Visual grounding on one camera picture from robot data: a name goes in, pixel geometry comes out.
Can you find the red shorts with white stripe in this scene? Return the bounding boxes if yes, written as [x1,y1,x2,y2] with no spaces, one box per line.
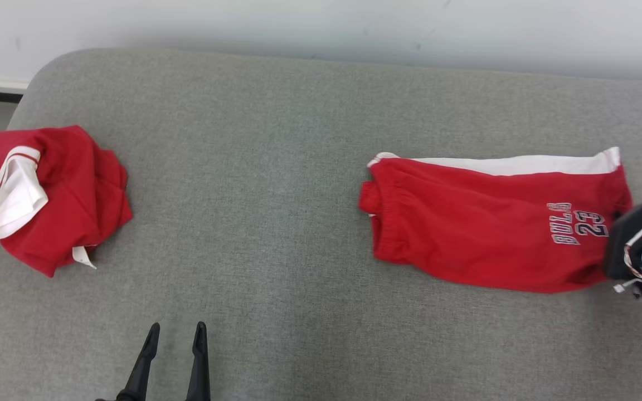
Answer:
[358,146,634,294]

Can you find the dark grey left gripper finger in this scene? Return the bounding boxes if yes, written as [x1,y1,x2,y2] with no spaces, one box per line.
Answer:
[186,321,211,401]
[116,322,161,401]

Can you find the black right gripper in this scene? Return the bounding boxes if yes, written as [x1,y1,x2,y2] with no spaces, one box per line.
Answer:
[604,199,642,306]

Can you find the red basketball jersey white trim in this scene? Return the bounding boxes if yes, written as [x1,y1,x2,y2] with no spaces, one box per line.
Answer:
[0,125,134,278]

